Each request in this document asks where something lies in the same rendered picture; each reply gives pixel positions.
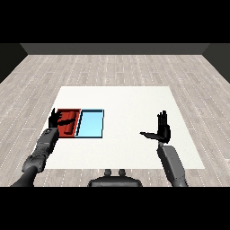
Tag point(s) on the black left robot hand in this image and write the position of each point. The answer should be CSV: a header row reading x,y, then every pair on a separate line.
x,y
54,121

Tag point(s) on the light blue shallow open box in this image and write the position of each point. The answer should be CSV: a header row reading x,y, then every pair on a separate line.
x,y
91,124

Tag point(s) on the dark grey robot body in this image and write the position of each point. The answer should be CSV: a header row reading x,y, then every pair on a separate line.
x,y
115,181

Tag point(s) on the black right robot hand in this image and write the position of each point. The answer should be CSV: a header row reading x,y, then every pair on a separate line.
x,y
164,133

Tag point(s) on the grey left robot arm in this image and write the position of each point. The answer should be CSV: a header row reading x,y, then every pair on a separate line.
x,y
43,148

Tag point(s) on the red shallow open box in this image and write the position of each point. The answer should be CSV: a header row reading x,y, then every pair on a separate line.
x,y
63,134

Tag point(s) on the small red can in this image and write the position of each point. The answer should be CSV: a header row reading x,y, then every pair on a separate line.
x,y
72,115

